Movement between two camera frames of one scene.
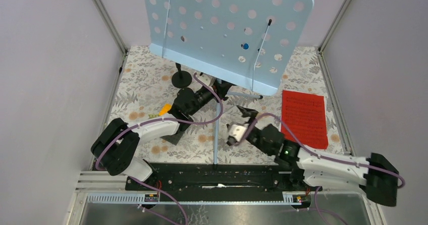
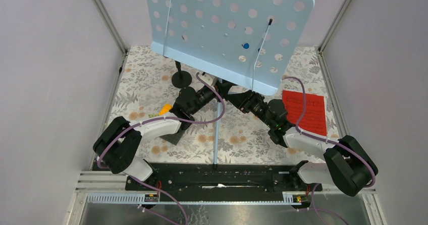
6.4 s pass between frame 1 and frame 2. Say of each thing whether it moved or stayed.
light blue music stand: stayed
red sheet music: stayed
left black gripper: stayed
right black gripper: moved
